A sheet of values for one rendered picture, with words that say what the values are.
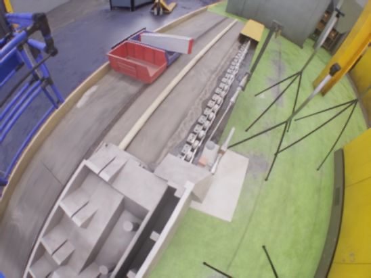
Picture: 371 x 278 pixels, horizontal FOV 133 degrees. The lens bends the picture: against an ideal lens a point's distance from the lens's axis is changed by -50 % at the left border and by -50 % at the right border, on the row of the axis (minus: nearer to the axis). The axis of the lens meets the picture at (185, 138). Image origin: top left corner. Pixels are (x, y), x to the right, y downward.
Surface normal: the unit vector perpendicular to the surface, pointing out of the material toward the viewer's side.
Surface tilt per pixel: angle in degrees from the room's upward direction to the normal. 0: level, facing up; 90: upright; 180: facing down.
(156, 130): 0
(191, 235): 0
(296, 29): 90
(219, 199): 0
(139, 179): 10
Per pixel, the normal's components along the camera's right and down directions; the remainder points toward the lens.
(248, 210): 0.11, -0.46
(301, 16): -0.46, 0.76
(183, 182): -0.27, -0.61
